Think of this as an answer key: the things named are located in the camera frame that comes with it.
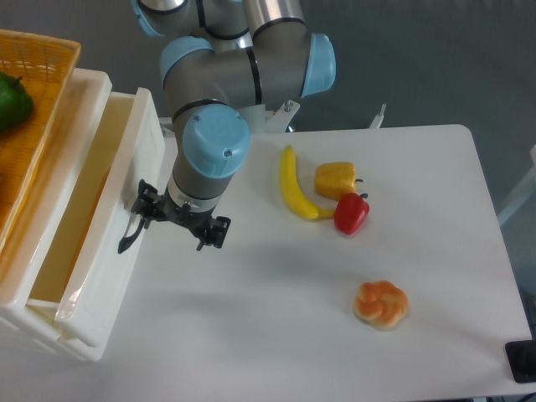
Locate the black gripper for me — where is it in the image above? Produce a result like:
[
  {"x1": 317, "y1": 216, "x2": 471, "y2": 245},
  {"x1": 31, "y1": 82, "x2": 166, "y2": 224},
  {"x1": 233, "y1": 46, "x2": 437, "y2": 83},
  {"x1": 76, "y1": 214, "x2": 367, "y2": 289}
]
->
[{"x1": 131, "y1": 179, "x2": 231, "y2": 251}]

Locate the white top drawer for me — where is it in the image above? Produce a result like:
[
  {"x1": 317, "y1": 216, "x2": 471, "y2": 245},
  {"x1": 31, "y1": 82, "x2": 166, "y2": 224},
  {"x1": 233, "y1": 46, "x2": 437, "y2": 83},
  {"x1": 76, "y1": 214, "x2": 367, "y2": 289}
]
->
[{"x1": 27, "y1": 88, "x2": 165, "y2": 349}]

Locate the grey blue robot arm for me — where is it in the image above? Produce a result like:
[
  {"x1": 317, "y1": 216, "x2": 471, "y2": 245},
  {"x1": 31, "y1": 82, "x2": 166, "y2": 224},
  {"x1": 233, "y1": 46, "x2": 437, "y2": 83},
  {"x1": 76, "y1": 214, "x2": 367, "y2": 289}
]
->
[{"x1": 131, "y1": 1, "x2": 336, "y2": 248}]

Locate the white drawer cabinet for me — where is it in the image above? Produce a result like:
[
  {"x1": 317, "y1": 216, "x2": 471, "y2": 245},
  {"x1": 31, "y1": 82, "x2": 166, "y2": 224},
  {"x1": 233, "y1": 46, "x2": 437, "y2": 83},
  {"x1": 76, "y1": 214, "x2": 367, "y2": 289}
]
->
[{"x1": 1, "y1": 69, "x2": 112, "y2": 361}]

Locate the orange baguette bread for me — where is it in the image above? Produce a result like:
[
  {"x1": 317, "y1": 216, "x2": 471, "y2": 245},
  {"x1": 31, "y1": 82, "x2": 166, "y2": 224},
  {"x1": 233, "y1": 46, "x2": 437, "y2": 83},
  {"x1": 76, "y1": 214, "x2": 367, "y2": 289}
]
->
[{"x1": 85, "y1": 170, "x2": 110, "y2": 235}]

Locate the yellow banana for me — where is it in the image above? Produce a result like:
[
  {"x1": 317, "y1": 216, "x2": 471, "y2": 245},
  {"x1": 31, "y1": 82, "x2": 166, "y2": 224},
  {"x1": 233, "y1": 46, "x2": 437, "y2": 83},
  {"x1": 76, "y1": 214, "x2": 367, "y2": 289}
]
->
[{"x1": 279, "y1": 145, "x2": 334, "y2": 220}]

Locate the yellow bell pepper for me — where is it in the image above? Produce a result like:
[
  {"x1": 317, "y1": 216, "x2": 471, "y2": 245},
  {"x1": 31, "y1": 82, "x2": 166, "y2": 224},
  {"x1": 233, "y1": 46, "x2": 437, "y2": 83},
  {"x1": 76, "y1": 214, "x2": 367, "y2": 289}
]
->
[{"x1": 314, "y1": 162, "x2": 358, "y2": 200}]

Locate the red bell pepper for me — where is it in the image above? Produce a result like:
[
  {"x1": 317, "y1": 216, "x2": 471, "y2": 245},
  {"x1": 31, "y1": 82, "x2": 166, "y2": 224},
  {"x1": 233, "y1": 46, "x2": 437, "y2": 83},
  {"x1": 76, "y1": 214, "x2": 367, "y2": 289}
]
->
[{"x1": 333, "y1": 193, "x2": 370, "y2": 235}]

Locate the green bell pepper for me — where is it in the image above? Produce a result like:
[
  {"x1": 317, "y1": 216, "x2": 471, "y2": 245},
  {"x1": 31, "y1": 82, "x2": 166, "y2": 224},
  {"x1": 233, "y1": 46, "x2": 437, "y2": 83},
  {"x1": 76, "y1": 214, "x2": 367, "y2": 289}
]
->
[{"x1": 0, "y1": 72, "x2": 34, "y2": 132}]

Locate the orange plastic basket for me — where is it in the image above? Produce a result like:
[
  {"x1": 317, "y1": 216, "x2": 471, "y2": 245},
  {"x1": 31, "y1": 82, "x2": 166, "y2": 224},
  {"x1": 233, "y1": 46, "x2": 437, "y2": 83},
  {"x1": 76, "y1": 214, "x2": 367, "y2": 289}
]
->
[{"x1": 1, "y1": 29, "x2": 81, "y2": 245}]

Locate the braided bread roll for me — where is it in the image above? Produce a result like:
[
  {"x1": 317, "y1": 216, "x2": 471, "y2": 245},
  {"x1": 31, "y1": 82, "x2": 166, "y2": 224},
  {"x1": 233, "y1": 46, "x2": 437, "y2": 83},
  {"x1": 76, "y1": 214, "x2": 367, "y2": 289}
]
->
[{"x1": 353, "y1": 281, "x2": 410, "y2": 330}]

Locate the black device at edge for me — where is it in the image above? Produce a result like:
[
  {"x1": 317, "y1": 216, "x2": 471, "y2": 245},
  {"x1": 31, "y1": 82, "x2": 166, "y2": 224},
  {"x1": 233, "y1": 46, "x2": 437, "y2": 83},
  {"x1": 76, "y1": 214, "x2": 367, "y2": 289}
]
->
[{"x1": 505, "y1": 340, "x2": 535, "y2": 384}]

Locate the white table clamp bracket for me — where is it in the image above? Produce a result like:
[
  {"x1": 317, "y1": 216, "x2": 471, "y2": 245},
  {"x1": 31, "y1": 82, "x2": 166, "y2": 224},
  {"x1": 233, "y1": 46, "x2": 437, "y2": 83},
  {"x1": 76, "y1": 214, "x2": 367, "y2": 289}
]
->
[{"x1": 368, "y1": 103, "x2": 387, "y2": 129}]

